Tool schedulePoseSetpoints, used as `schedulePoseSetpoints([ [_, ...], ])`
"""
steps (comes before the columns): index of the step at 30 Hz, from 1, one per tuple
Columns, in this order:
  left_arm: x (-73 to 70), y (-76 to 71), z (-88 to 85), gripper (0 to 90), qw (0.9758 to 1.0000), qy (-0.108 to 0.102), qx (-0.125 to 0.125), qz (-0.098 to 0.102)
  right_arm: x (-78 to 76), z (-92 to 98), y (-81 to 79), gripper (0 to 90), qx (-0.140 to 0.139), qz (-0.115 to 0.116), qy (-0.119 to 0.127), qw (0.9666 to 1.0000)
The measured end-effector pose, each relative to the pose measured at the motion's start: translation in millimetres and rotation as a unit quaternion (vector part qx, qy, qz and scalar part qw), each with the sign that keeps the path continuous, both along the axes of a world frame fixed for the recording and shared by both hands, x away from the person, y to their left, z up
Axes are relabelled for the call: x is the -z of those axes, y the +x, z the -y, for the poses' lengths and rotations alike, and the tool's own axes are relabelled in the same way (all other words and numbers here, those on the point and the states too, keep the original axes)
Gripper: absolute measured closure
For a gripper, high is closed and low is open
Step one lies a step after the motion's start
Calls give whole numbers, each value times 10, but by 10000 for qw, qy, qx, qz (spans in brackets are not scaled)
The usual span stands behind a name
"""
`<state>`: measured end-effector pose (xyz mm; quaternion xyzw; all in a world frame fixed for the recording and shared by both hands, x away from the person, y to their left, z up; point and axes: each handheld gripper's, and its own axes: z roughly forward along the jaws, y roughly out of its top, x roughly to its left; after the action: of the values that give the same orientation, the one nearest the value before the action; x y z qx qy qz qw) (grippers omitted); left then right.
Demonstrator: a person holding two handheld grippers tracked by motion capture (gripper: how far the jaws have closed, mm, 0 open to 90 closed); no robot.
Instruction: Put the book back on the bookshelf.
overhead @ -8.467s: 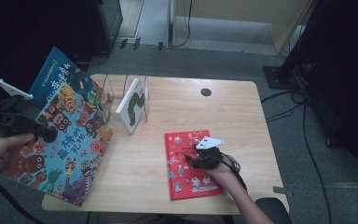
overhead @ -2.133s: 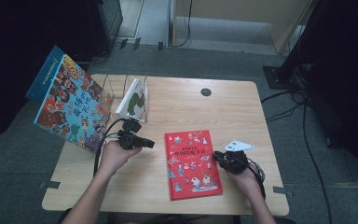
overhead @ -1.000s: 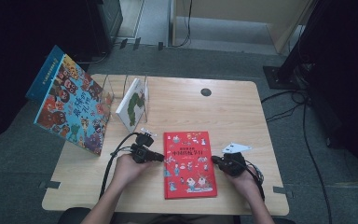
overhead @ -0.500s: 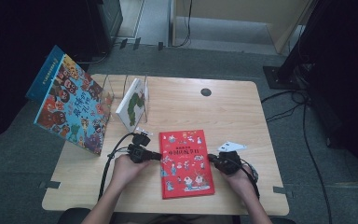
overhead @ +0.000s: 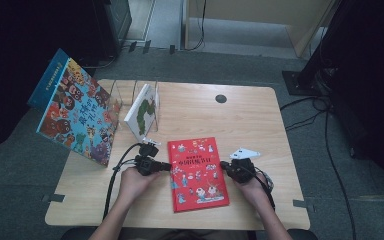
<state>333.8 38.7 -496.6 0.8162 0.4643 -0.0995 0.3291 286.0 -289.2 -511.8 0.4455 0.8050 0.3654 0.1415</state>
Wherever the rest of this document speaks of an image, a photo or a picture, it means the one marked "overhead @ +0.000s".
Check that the black floor tape strip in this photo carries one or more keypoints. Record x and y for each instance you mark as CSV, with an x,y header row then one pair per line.
x,y
172,49
147,46
132,46

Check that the wristwatch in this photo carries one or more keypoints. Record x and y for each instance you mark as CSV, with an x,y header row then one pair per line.
x,y
268,181

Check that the dark curtain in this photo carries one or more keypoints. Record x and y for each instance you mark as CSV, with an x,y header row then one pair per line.
x,y
373,83
10,50

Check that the red picture book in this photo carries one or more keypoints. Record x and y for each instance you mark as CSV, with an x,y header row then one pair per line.
x,y
196,180

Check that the grey floor tape strip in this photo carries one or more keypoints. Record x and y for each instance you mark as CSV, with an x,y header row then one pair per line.
x,y
53,198
301,203

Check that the colourful monster picture book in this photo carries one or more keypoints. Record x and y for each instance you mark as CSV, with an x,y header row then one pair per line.
x,y
80,116

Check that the blue picture book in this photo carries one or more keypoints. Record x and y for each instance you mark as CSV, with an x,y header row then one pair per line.
x,y
48,81

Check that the black computer tower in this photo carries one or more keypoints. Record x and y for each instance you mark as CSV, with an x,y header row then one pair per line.
x,y
113,23

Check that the person's lap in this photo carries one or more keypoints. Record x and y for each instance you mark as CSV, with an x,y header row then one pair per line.
x,y
180,236

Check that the light wooden furniture panel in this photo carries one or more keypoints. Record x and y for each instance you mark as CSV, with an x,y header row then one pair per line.
x,y
263,13

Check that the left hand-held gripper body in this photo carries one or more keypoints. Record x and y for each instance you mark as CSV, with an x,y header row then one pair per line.
x,y
145,165

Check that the clear acrylic book rack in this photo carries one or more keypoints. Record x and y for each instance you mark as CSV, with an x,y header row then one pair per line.
x,y
158,106

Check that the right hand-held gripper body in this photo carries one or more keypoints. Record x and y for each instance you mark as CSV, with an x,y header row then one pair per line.
x,y
243,171

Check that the white caterpillar picture book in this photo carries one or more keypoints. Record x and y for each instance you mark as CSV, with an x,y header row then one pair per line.
x,y
140,115

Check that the person's left hand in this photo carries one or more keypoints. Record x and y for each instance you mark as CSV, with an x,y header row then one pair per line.
x,y
133,185

